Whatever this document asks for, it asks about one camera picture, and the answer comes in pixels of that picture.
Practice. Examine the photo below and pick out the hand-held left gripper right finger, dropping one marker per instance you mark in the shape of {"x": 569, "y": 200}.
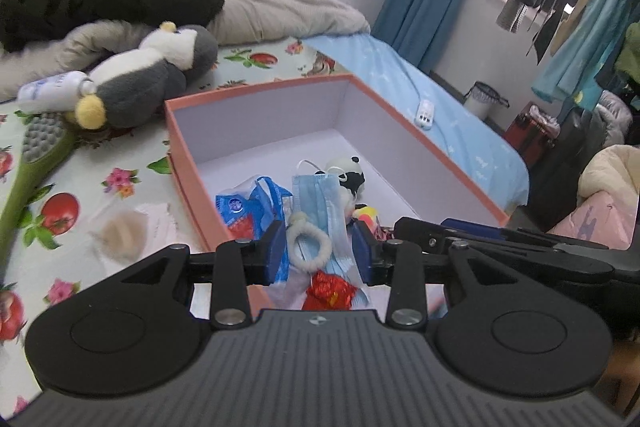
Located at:
{"x": 361, "y": 259}

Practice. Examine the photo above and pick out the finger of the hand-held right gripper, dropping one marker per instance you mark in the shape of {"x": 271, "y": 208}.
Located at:
{"x": 470, "y": 225}
{"x": 550, "y": 263}

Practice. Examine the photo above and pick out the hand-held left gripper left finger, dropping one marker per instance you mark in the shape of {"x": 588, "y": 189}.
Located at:
{"x": 276, "y": 257}

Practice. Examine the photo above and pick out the red snack packet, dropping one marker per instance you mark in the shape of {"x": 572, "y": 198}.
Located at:
{"x": 330, "y": 289}

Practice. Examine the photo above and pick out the pink yellow plush toy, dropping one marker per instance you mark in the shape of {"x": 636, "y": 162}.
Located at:
{"x": 365, "y": 213}

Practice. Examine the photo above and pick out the blue plastic bag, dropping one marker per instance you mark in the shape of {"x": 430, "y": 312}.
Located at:
{"x": 245, "y": 213}

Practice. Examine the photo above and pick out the blue face mask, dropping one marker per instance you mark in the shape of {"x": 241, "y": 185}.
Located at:
{"x": 312, "y": 197}

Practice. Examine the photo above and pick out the panda plush toy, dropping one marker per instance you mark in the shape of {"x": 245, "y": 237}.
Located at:
{"x": 352, "y": 179}

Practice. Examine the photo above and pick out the orange cardboard box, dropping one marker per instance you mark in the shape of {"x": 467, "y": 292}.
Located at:
{"x": 260, "y": 127}

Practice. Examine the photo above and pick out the pink bedding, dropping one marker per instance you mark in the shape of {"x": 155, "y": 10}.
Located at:
{"x": 595, "y": 219}

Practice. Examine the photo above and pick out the cream quilt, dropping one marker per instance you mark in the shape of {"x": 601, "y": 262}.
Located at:
{"x": 612, "y": 172}

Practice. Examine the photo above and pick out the red suitcase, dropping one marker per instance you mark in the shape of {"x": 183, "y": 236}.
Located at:
{"x": 525, "y": 142}

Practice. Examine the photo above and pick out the white remote controller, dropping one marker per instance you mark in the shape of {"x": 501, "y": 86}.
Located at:
{"x": 425, "y": 113}

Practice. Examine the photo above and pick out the white trash bin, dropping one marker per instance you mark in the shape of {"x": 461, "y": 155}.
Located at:
{"x": 482, "y": 99}

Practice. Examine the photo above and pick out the clear plastic bag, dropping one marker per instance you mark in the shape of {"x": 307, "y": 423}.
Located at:
{"x": 545, "y": 119}

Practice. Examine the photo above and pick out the clear packet with beige pad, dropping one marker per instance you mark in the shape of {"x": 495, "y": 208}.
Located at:
{"x": 120, "y": 232}

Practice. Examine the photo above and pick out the light blue bed sheet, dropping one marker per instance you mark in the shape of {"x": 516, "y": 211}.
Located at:
{"x": 400, "y": 77}

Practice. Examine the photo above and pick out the teal hanging garment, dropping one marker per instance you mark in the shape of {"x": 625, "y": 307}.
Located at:
{"x": 575, "y": 57}

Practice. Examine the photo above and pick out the fruit print bed sheet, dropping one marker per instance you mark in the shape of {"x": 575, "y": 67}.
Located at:
{"x": 65, "y": 209}

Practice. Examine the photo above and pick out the striped hanging garment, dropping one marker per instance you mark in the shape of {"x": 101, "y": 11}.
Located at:
{"x": 512, "y": 12}

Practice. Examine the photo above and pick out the grey white penguin plush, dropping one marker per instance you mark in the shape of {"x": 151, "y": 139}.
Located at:
{"x": 135, "y": 77}

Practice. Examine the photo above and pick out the green massage brush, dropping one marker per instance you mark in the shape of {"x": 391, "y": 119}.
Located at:
{"x": 42, "y": 138}

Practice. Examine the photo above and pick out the white plastic bottle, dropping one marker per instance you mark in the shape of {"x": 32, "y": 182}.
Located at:
{"x": 50, "y": 89}

